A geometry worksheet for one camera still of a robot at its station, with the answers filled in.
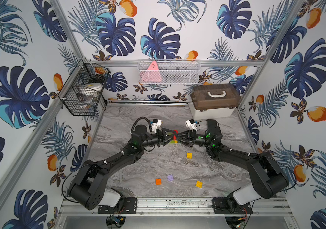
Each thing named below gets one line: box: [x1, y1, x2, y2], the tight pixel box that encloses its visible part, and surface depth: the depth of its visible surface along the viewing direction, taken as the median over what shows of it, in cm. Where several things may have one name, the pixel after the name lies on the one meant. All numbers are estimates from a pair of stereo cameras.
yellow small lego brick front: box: [195, 180, 203, 189], surface depth 83 cm
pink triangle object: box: [141, 60, 163, 82], surface depth 92 cm
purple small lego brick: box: [166, 174, 174, 181], surface depth 84 cm
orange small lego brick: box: [155, 178, 162, 186], surface depth 84 cm
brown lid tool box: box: [189, 83, 242, 111], surface depth 102 cm
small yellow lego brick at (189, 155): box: [186, 152, 194, 159], surface depth 93 cm
